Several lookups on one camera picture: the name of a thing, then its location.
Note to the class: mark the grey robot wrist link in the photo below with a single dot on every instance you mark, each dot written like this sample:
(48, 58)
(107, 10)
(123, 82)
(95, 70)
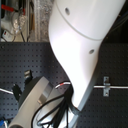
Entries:
(41, 105)

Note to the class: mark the black perforated board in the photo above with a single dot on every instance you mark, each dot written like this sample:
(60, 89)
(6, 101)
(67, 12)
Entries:
(99, 111)

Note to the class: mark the cluttered workbench items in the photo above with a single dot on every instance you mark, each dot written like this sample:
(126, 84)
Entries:
(24, 20)

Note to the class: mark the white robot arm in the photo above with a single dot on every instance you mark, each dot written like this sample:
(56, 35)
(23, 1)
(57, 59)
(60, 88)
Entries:
(76, 31)

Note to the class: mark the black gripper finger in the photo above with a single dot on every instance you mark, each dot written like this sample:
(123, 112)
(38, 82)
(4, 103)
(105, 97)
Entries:
(27, 76)

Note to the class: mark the metal cable clip bracket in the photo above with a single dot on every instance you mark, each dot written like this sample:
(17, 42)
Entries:
(106, 87)

